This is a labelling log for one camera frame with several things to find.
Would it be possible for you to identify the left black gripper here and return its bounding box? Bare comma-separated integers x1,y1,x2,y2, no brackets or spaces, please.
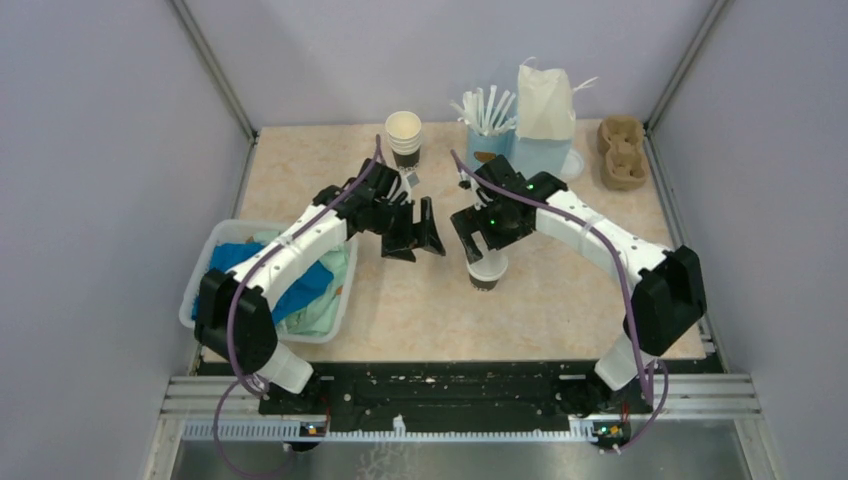
369,196,444,262

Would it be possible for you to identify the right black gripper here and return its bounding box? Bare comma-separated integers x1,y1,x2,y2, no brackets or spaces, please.
451,197,532,264

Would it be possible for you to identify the stack of paper cups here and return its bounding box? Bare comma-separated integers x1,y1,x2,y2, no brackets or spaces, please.
384,111,422,169

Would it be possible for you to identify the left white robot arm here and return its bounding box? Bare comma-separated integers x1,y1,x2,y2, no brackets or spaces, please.
193,158,446,414

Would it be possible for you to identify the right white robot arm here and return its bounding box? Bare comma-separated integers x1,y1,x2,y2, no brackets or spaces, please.
450,155,707,412

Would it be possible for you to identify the blue straw holder cup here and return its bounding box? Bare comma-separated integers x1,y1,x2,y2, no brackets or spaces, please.
464,128,514,171

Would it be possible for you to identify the light blue paper bag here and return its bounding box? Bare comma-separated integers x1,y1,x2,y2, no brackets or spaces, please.
509,56,598,178

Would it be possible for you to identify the stack of spare lids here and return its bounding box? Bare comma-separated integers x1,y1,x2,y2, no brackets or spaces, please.
560,147,586,182

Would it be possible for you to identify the bundle of wrapped straws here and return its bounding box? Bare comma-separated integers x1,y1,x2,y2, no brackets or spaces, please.
449,85,518,137

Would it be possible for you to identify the light green cloth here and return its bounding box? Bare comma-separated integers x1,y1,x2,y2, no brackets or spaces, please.
274,244,349,339

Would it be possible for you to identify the brown pulp cup carrier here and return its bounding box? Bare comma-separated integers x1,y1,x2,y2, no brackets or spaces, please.
596,115,649,191

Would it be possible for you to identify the white plastic basket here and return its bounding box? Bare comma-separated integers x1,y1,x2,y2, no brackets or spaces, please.
178,219,358,344

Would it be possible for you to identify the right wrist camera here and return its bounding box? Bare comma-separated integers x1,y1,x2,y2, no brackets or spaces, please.
458,170,478,192

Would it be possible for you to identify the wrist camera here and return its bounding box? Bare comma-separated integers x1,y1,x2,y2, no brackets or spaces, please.
458,170,478,192
401,170,420,189

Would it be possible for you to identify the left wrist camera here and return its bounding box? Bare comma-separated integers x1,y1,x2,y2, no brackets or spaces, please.
401,170,420,189

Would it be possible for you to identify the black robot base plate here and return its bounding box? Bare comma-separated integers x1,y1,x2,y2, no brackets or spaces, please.
259,360,651,433

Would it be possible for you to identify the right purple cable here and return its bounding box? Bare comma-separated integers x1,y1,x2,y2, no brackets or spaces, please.
450,149,670,455

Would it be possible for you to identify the white cable duct strip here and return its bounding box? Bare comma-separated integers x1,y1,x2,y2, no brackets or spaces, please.
182,416,598,443

